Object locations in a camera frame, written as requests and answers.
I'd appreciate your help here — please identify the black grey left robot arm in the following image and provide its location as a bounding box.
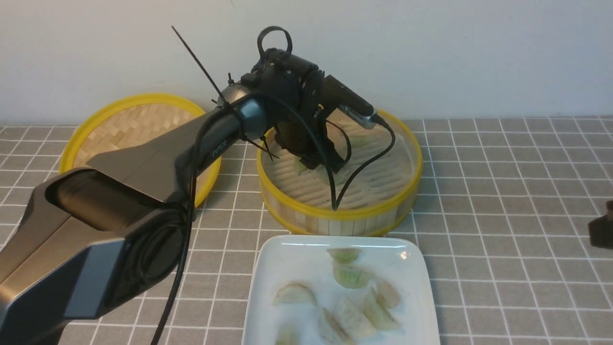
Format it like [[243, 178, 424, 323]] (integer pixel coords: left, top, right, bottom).
[[1, 48, 326, 345]]

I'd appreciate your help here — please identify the grey checked tablecloth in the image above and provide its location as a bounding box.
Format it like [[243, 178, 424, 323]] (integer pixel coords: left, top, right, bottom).
[[0, 116, 613, 345]]

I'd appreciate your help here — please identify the bamboo steamer lid yellow rim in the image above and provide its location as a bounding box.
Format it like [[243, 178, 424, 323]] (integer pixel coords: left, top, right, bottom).
[[59, 93, 222, 208]]

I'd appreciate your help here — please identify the green dumpling plate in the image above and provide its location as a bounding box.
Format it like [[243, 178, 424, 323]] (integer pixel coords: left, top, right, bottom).
[[363, 287, 401, 331], [327, 248, 362, 265], [274, 323, 300, 345], [332, 264, 374, 289]]

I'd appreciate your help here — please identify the white dumpling plate bottom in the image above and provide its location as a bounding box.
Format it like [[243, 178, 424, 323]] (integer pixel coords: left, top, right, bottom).
[[318, 307, 355, 345]]

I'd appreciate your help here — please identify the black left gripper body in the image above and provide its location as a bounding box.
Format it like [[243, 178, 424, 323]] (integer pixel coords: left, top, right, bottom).
[[241, 48, 328, 166]]

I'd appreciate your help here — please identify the white dumpling plate centre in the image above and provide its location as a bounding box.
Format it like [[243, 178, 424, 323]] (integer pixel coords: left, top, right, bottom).
[[334, 295, 377, 341]]

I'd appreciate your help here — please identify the green dumpling plate top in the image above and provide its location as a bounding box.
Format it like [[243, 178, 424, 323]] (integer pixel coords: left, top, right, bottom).
[[327, 248, 362, 265]]

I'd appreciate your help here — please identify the white dumpling plate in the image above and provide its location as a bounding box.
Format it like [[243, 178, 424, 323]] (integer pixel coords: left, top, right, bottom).
[[334, 295, 377, 341], [318, 307, 355, 345]]

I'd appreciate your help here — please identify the black cable tie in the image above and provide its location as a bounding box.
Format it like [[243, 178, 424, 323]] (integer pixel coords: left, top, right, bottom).
[[171, 26, 281, 161]]

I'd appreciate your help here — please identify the green dumpling plate bottom left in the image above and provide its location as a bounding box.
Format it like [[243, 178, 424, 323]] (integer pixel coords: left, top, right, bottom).
[[274, 323, 300, 345]]

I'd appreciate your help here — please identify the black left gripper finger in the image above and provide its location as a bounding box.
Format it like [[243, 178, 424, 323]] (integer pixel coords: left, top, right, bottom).
[[322, 139, 346, 174]]

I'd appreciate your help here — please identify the pale dumpling plate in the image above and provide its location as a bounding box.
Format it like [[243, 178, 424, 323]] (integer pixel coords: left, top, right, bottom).
[[375, 278, 401, 309], [272, 282, 317, 306]]

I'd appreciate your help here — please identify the green dumpling beside pink one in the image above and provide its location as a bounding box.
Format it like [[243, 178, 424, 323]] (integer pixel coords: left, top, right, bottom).
[[350, 135, 370, 147]]

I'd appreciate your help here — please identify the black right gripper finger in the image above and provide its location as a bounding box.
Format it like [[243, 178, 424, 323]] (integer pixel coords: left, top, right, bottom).
[[588, 200, 613, 250]]

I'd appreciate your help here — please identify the white steamer liner paper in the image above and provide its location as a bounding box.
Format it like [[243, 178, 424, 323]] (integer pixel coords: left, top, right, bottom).
[[259, 121, 420, 209]]

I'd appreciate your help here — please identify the white square plate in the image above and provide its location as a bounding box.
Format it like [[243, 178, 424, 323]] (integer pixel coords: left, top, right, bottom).
[[242, 234, 441, 345]]

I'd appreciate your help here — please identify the bamboo steamer basket yellow rim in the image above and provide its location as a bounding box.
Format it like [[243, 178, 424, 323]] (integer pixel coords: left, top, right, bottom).
[[256, 111, 423, 236]]

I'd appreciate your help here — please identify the pale dumpling plate left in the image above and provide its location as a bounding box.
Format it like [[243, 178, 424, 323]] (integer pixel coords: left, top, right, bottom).
[[272, 282, 317, 306]]

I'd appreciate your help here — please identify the pale dumpling plate right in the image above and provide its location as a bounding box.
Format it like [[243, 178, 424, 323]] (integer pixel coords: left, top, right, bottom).
[[375, 278, 401, 309]]

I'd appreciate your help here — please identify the green dumpling plate lower right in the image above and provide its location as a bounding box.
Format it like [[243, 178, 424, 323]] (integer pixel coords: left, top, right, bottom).
[[363, 287, 401, 331]]

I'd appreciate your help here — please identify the green dumpling plate upper middle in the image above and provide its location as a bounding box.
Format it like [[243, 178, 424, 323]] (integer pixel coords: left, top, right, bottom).
[[332, 264, 374, 289]]

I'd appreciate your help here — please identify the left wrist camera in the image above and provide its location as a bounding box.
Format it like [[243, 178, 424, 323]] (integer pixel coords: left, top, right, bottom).
[[318, 75, 386, 130]]

